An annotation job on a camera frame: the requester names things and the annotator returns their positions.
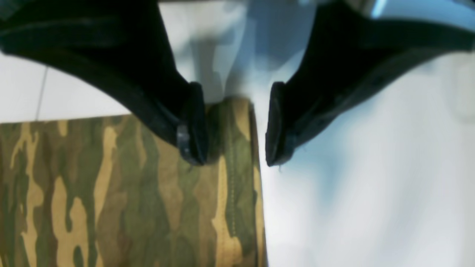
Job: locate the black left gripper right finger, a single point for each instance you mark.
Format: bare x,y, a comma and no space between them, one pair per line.
356,49

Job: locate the camouflage t-shirt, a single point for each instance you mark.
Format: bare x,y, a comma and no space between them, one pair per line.
106,192

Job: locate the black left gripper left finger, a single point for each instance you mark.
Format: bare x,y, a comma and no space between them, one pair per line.
120,47

